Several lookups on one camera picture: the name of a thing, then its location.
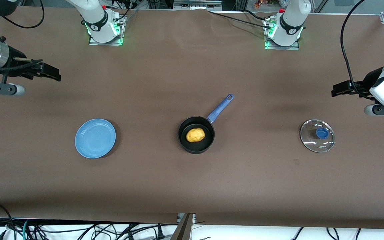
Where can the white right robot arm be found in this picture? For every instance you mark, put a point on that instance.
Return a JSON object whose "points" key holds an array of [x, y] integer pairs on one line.
{"points": [[95, 20]]}

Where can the yellow potato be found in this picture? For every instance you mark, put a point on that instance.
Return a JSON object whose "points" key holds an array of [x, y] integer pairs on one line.
{"points": [[195, 135]]}

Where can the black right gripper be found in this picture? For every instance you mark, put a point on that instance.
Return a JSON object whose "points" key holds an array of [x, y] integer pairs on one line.
{"points": [[16, 57]]}

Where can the glass lid with blue knob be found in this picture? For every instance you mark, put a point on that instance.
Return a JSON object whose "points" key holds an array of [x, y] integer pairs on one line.
{"points": [[312, 141]]}

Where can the light blue plate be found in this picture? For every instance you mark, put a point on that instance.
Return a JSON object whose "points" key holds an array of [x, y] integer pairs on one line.
{"points": [[95, 138]]}

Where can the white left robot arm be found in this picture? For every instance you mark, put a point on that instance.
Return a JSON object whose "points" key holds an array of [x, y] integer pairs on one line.
{"points": [[292, 23]]}

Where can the brown table cover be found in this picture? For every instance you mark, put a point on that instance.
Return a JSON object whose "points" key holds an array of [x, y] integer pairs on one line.
{"points": [[192, 186]]}

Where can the small white metal bracket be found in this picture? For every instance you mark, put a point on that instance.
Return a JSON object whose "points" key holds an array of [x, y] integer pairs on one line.
{"points": [[180, 217]]}

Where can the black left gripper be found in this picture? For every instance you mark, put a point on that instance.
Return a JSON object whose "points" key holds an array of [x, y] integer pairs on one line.
{"points": [[364, 83]]}

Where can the brown wooden post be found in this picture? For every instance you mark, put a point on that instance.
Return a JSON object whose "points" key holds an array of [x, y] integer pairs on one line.
{"points": [[182, 230]]}

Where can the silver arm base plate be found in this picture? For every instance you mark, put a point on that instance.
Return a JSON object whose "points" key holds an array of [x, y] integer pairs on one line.
{"points": [[293, 47], [93, 41]]}

